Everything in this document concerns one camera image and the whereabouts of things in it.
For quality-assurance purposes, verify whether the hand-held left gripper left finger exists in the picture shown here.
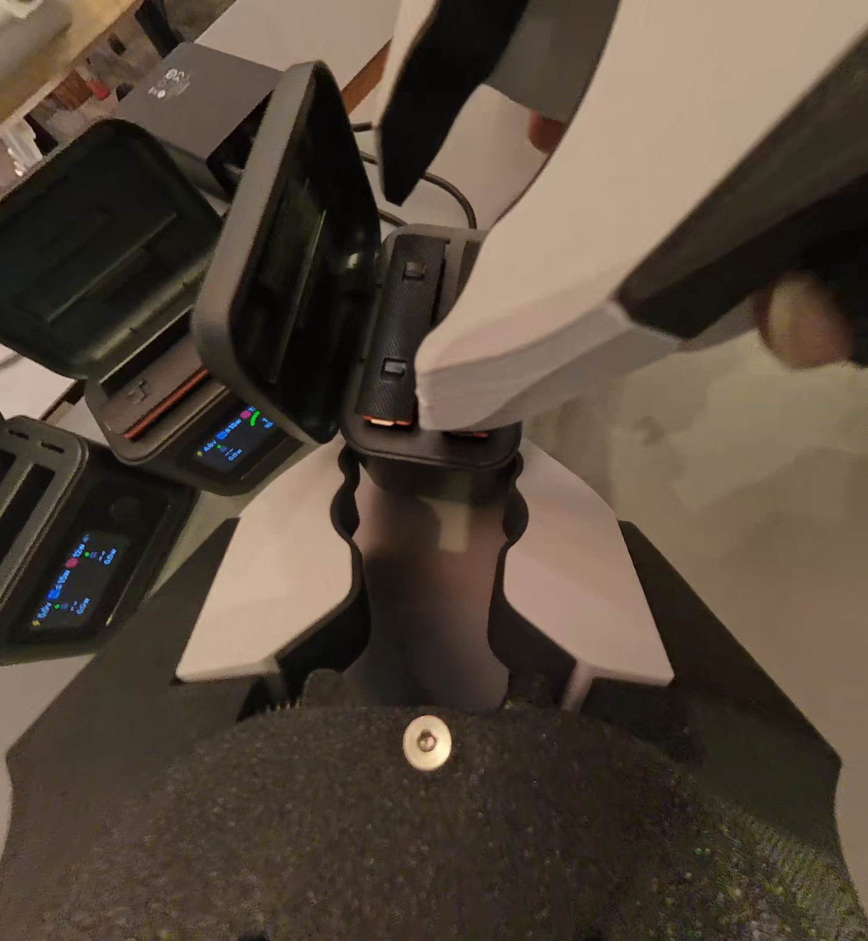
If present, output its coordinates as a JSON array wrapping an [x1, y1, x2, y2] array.
[[176, 446, 369, 688]]

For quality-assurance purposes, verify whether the person's right hand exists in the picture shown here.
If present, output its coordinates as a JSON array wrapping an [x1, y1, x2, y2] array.
[[750, 272, 861, 371]]

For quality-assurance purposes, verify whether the black usb hub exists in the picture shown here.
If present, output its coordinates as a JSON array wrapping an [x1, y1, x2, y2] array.
[[116, 42, 281, 163]]

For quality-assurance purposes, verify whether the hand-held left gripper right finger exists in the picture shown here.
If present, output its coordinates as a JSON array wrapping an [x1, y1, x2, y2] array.
[[490, 446, 677, 695]]

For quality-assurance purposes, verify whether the black charging cable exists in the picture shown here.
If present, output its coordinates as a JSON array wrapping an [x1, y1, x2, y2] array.
[[354, 125, 479, 229]]

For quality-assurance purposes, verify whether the wooden sign board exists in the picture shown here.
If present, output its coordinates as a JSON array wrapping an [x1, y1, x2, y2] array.
[[0, 0, 148, 163]]

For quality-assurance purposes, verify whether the black battery charger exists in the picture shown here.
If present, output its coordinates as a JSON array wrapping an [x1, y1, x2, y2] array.
[[192, 62, 526, 707], [0, 395, 200, 670], [0, 118, 317, 496]]

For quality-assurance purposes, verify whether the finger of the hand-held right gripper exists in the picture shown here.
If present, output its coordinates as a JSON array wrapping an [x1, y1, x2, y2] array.
[[412, 0, 868, 435], [376, 0, 614, 207]]

